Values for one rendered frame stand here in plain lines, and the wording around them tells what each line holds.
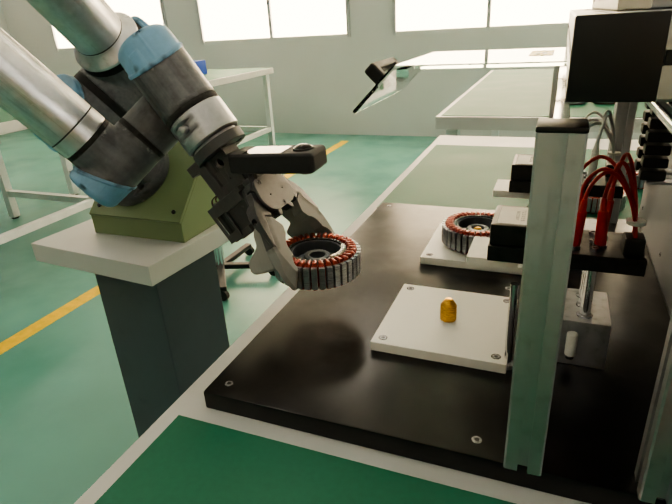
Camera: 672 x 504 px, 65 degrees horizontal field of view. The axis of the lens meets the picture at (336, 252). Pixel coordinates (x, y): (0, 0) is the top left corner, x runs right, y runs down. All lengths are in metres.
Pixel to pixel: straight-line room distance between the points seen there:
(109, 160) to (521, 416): 0.59
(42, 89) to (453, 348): 0.58
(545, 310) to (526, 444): 0.13
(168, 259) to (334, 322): 0.42
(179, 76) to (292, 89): 5.28
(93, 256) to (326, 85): 4.87
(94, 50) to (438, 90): 4.66
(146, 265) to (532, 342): 0.71
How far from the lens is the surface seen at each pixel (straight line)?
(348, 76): 5.67
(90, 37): 0.94
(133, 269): 1.00
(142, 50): 0.69
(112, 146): 0.77
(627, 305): 0.76
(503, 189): 0.81
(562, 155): 0.37
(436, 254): 0.82
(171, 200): 1.06
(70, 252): 1.12
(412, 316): 0.66
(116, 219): 1.13
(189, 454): 0.55
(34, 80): 0.76
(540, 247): 0.38
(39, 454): 1.87
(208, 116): 0.66
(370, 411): 0.53
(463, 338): 0.62
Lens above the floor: 1.12
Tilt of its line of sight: 24 degrees down
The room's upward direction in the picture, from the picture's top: 3 degrees counter-clockwise
